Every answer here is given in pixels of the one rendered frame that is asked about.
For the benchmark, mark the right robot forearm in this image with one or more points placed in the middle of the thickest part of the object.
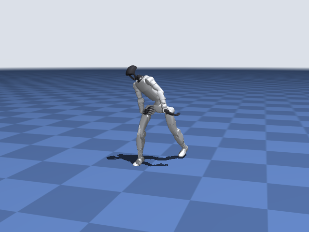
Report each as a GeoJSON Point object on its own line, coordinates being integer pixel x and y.
{"type": "Point", "coordinates": [141, 107]}

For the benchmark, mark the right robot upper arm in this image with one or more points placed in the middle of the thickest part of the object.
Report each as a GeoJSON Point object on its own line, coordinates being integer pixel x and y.
{"type": "Point", "coordinates": [138, 93]}

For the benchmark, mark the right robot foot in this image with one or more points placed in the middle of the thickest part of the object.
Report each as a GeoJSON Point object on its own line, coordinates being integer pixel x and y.
{"type": "Point", "coordinates": [138, 161]}

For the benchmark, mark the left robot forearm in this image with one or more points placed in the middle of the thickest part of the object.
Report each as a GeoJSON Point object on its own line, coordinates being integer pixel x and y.
{"type": "Point", "coordinates": [162, 100]}

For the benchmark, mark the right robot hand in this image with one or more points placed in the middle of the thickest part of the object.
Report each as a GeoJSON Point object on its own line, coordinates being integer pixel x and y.
{"type": "Point", "coordinates": [146, 111]}

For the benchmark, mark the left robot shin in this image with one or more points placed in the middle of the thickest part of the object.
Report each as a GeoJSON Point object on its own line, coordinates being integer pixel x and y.
{"type": "Point", "coordinates": [179, 139]}

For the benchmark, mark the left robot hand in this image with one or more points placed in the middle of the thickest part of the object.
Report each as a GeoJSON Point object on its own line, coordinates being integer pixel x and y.
{"type": "Point", "coordinates": [170, 113]}

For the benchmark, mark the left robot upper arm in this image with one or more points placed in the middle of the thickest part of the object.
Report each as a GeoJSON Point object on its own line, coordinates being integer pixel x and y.
{"type": "Point", "coordinates": [150, 81]}

